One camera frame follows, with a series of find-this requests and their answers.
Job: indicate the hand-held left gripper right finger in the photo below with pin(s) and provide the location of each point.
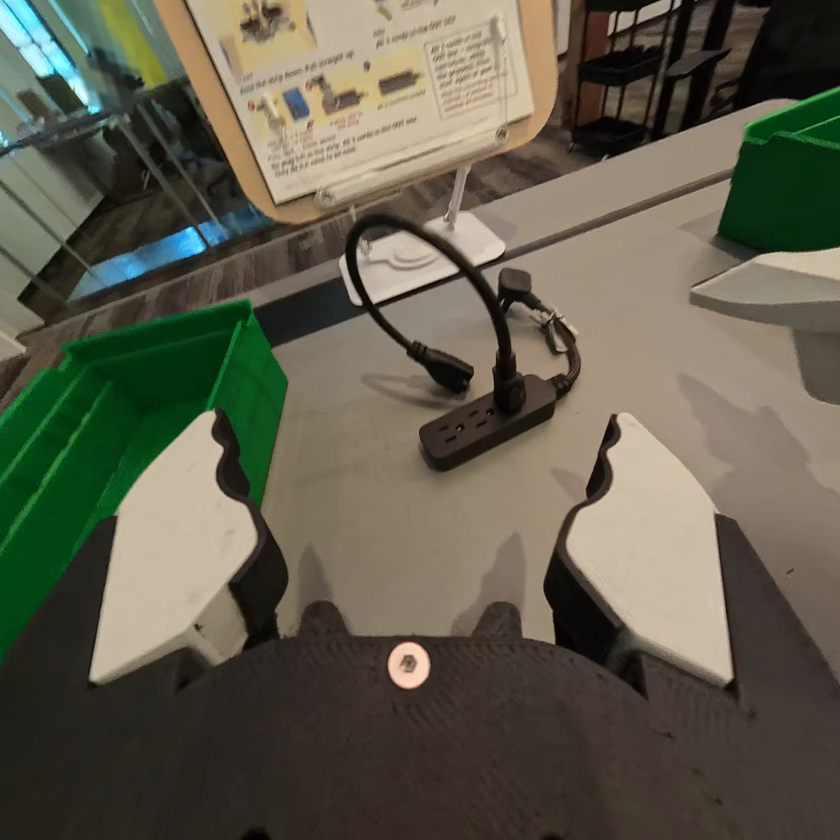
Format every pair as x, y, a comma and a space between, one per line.
649, 558

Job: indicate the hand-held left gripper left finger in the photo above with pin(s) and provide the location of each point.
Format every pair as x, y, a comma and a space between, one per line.
177, 544

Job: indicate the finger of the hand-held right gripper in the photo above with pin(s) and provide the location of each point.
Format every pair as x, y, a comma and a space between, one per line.
787, 295

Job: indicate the black power strip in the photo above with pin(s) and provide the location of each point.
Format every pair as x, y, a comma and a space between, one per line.
472, 446

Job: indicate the green plastic bin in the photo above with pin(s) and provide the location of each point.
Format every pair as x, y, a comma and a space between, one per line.
164, 367
781, 197

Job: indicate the black utility cart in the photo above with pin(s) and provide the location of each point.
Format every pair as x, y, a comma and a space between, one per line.
623, 62

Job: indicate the wooden instruction board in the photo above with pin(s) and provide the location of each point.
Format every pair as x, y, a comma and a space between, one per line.
328, 98

